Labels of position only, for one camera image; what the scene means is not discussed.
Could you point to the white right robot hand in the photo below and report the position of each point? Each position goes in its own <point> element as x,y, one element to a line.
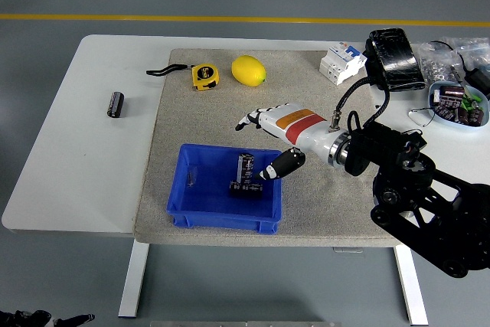
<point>302,128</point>

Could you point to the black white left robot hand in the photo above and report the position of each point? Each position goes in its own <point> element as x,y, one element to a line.
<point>74,320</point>

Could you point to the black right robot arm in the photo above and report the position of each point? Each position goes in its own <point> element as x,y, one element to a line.
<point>402,174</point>

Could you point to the blue plastic box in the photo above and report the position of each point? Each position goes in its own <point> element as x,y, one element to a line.
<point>226,223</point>

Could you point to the white table leg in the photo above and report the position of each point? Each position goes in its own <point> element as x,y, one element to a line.
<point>415,304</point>
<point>132,285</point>

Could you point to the white circuit breaker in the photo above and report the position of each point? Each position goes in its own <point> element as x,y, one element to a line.
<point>340,64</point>

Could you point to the yellow lemon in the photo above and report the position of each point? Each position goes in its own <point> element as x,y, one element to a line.
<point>248,70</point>

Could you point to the small black adapter block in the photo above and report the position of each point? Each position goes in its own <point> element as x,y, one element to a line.
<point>417,140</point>

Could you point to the black wrapped pack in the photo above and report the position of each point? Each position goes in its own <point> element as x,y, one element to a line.
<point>394,55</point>

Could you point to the grey-brown mat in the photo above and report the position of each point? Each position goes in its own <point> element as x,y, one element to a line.
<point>180,112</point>

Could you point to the light blue bowl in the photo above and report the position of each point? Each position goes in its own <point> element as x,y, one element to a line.
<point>448,122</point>

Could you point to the clear bag of metal screws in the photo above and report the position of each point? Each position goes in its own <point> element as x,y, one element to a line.
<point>438,63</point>

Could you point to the green plastic pieces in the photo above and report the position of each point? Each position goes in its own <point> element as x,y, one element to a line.
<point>469,103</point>

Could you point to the black power adapter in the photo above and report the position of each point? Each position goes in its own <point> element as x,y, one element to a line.
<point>480,79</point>

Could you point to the clear plastic bag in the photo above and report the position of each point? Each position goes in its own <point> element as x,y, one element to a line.
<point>472,45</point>

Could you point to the grey bracket under table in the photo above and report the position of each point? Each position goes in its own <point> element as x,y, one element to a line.
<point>347,249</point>

